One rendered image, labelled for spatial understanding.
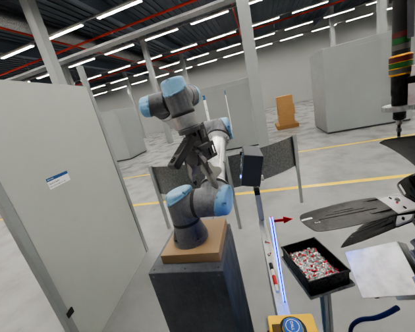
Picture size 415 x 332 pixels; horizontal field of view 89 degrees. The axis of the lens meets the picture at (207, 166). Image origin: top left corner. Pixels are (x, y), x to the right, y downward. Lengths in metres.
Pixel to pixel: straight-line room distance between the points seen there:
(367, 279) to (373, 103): 6.61
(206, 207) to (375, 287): 0.55
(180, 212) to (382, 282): 0.66
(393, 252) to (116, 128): 9.95
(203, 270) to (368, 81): 6.77
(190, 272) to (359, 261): 0.56
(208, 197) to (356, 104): 6.56
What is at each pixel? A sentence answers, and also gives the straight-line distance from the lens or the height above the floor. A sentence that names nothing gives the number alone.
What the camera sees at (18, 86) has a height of 1.96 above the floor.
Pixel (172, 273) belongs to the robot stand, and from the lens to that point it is 0.91.
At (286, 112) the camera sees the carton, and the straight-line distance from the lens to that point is 8.85.
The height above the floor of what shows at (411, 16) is 1.65.
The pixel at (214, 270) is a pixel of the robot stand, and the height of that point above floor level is 1.00.
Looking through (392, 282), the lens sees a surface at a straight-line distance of 0.84.
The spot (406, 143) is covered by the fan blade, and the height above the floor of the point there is 1.41.
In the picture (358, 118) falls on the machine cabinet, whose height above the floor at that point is 0.29.
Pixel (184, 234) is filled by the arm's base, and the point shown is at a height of 1.10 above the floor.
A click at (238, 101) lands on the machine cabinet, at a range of 6.72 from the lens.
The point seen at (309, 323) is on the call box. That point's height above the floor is 1.07.
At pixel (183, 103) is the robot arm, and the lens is 0.65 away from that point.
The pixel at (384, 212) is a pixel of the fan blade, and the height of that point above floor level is 1.19.
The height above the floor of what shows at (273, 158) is 0.77.
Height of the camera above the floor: 1.57
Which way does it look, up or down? 16 degrees down
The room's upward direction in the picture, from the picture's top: 13 degrees counter-clockwise
